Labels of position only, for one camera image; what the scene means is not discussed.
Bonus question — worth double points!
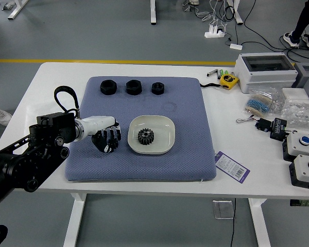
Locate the yellow tape measure with strap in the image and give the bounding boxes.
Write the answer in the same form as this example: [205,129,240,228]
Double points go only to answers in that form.
[199,74,240,90]

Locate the clear bubble wrap bag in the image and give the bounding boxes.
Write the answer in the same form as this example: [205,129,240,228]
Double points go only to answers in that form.
[280,99,309,127]

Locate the big black hex nut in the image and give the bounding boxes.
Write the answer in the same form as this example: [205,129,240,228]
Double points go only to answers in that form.
[99,79,117,96]
[125,79,142,96]

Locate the black cable under table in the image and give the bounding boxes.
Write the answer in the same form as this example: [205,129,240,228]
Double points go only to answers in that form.
[229,198,236,247]

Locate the strip of blue resistors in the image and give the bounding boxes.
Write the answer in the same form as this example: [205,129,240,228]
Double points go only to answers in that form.
[244,93,273,115]

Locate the black power module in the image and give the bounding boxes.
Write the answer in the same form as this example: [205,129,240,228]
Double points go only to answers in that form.
[269,117,288,141]

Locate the blue yellow button box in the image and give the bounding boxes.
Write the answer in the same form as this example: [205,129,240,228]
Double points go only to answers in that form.
[282,132,309,162]

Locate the big black gear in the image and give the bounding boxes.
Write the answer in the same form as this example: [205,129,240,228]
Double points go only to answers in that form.
[137,128,155,146]

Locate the black floor cables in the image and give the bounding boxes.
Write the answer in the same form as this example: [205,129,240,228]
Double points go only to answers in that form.
[182,0,309,61]

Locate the purple white product tag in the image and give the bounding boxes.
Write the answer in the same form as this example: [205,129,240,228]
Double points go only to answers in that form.
[214,151,250,184]

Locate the black module with wires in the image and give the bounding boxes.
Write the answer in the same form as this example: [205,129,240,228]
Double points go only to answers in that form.
[236,116,272,132]

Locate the red button box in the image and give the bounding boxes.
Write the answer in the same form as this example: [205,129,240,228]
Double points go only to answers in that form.
[288,154,309,191]

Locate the white power strip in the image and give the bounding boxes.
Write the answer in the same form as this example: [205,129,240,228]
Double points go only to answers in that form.
[204,24,226,39]

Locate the white square dish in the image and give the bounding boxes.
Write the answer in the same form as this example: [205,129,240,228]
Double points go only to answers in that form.
[127,115,176,155]

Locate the clear plastic holder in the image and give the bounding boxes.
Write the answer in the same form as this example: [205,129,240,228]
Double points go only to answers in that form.
[212,200,234,220]

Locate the blue-grey cushion mat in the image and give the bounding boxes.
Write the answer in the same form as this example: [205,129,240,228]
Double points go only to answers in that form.
[64,76,217,183]

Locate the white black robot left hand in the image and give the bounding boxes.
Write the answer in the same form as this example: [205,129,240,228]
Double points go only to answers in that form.
[80,115,123,154]

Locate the white background table leg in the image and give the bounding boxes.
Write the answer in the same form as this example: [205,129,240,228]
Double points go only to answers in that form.
[226,0,244,26]
[2,0,29,21]
[149,0,158,26]

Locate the grey electrical enclosure box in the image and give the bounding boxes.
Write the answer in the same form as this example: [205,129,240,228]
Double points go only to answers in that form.
[233,52,299,94]

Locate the person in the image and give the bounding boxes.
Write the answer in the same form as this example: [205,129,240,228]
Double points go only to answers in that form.
[283,0,309,49]
[0,92,13,127]

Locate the black table control panel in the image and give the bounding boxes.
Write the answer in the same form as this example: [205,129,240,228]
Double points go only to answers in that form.
[289,199,309,207]

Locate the clear plastic parts bag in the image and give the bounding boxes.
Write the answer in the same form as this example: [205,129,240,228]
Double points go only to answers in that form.
[248,86,285,114]

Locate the white floor cables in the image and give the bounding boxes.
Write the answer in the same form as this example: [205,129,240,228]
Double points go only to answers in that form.
[201,0,230,34]

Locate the small black hex nut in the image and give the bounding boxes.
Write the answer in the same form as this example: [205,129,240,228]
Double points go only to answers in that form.
[151,81,165,96]

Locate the white foam block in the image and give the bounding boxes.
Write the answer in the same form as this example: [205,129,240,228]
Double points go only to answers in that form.
[282,87,309,105]

